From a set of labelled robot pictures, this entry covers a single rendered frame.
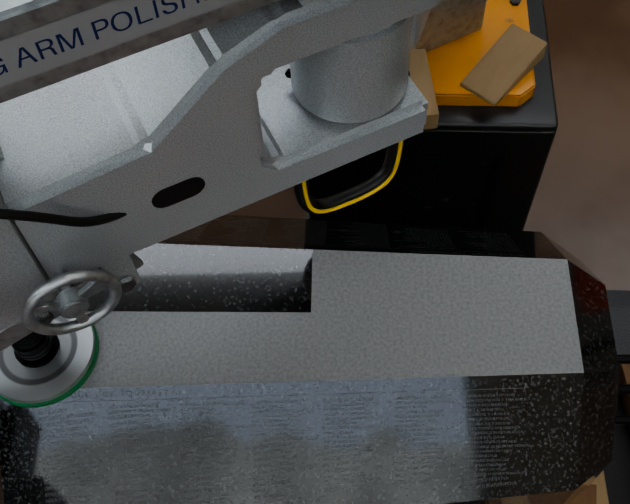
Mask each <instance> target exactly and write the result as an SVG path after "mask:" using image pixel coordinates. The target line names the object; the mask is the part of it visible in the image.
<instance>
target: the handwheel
mask: <svg viewBox="0 0 630 504"><path fill-rule="evenodd" d="M85 281H89V282H88V283H87V284H86V285H85V286H83V287H82V288H78V287H74V283H78V282H85ZM103 283H104V284H106V285H107V286H108V287H109V289H110V292H109V296H108V298H107V299H106V300H105V302H104V303H103V304H102V305H101V306H99V307H98V308H97V309H96V310H94V311H93V312H91V313H89V314H86V312H87V310H88V309H89V307H90V304H89V302H88V299H87V297H88V296H89V295H90V294H91V293H92V292H94V291H95V290H96V289H97V288H98V287H99V286H101V285H102V284H103ZM58 289H59V290H60V293H59V294H58V295H57V297H56V299H55V300H53V301H46V302H40V301H41V300H43V299H44V298H45V297H46V296H48V295H49V294H50V293H52V292H54V291H56V290H58ZM121 294H122V287H121V283H120V281H119V280H118V279H117V278H116V276H114V275H113V274H111V273H109V272H107V271H104V270H100V269H80V270H74V271H70V272H68V270H65V269H63V270H59V271H57V272H56V273H55V274H54V277H53V278H51V279H49V280H47V281H46V282H44V283H42V284H41V285H39V286H38V287H37V288H36V289H34V290H33V291H32V292H31V293H30V294H29V295H28V297H27V298H26V300H25V301H24V303H23V305H22V308H21V320H22V322H23V324H24V325H25V326H26V327H27V328H28V329H29V330H31V331H33V332H35V333H38V334H42V335H63V334H69V333H73V332H76V331H79V330H82V329H85V328H87V327H89V326H91V325H93V324H95V323H97V322H99V321H100V320H102V319H103V318H104V317H106V316H107V315H108V314H109V313H110V312H111V311H112V310H113V309H114V308H115V307H116V305H117V304H118V302H119V300H120V298H121ZM55 310H59V312H60V315H61V316H62V317H63V318H67V319H73V318H76V320H73V321H69V322H64V323H53V324H52V323H44V322H40V321H38V320H37V319H36V318H35V317H34V313H41V312H48V311H55Z"/></svg>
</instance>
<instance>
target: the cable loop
mask: <svg viewBox="0 0 630 504"><path fill-rule="evenodd" d="M403 145H404V140H403V141H400V142H398V143H395V144H393V145H391V146H388V147H387V151H386V156H385V160H384V163H383V165H382V167H381V169H380V170H379V171H378V172H377V173H376V174H375V175H373V176H372V177H371V178H369V179H367V180H366V181H364V182H362V183H360V184H358V185H356V186H354V187H352V188H349V189H347V190H345V191H342V192H340V193H337V194H335V195H332V196H329V197H326V198H322V199H315V198H313V196H312V194H311V191H310V187H309V180H307V181H304V182H302V183H300V184H297V185H295V186H294V191H295V195H296V199H297V201H298V203H299V205H300V207H301V208H303V209H304V210H305V211H306V212H308V213H311V214H322V213H328V212H332V211H336V210H339V209H341V208H344V207H347V206H349V205H351V204H354V203H356V202H358V201H361V200H363V199H365V198H367V197H369V196H371V195H373V194H374V193H376V192H378V191H379V190H381V189H382V188H384V187H385V186H386V185H387V184H388V183H389V182H390V181H391V180H392V178H393V177H394V175H395V174H396V171H397V169H398V166H399V163H400V160H401V156H402V151H403Z"/></svg>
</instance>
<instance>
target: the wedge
mask: <svg viewBox="0 0 630 504"><path fill-rule="evenodd" d="M546 47H547V42H545V41H544V40H542V39H540V38H538V37H537V36H535V35H533V34H531V33H529V32H528V31H526V30H524V29H522V28H520V27H519V26H517V25H515V24H511V25H510V26H509V28H508V29H507V30H506V31H505V32H504V33H503V35H502V36H501V37H500V38H499V39H498V40H497V41H496V43H495V44H494V45H493V46H492V47H491V48H490V49H489V51H488V52H487V53H486V54H485V55H484V56H483V57H482V59H481V60H480V61H479V62H478V63H477V64H476V65H475V67H474V68H473V69H472V70H471V71H470V72H469V74H468V75H467V76H466V77H465V78H464V79H463V80H462V82H461V83H460V86H461V87H463V88H465V89H466V90H468V91H470V92H471V93H473V94H475V95H476V96H478V97H480V98H481V99H483V100H484V101H486V102H488V103H489V104H491V105H493V106H496V105H497V104H498V103H499V102H500V101H501V100H502V99H503V98H504V97H505V96H506V95H507V94H508V93H509V92H510V91H511V90H512V89H513V88H514V87H515V86H516V85H517V84H518V83H519V82H520V81H521V80H522V79H523V78H524V77H525V76H526V75H527V74H528V73H529V72H530V71H531V70H532V69H533V68H534V67H535V66H536V65H537V64H538V63H539V62H540V61H541V60H542V59H543V58H544V54H545V51H546Z"/></svg>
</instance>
